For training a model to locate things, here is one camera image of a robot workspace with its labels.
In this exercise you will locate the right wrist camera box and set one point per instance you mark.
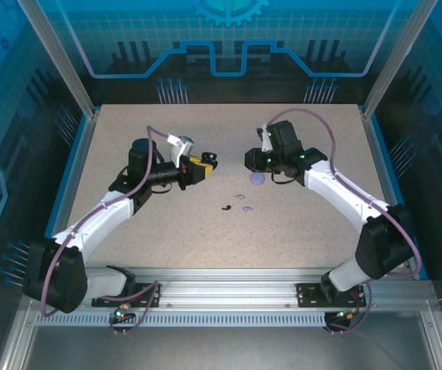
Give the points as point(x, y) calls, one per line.
point(266, 140)

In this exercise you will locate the blue table edging strip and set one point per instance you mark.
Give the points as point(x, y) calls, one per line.
point(68, 169)

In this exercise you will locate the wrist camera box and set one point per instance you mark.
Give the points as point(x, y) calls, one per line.
point(266, 140)
point(184, 144)

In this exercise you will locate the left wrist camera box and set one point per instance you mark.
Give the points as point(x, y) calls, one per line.
point(184, 144)

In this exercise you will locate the connector with orange light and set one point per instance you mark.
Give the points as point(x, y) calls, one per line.
point(344, 315)

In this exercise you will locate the black earbud charging case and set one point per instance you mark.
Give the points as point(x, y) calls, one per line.
point(209, 156)

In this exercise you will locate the purple earbud charging case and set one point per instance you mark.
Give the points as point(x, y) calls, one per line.
point(258, 178)

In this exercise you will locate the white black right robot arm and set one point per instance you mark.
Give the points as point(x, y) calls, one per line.
point(340, 189)

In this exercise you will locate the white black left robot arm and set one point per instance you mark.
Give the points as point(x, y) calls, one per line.
point(101, 219)

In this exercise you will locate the aluminium frame post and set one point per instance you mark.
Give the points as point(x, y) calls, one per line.
point(59, 58)
point(398, 58)

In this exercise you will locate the connector with green light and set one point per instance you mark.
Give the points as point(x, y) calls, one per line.
point(120, 313)

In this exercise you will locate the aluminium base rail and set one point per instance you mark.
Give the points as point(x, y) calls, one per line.
point(224, 289)

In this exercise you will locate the aluminium table side rail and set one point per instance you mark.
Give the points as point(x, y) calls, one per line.
point(385, 173)
point(79, 165)

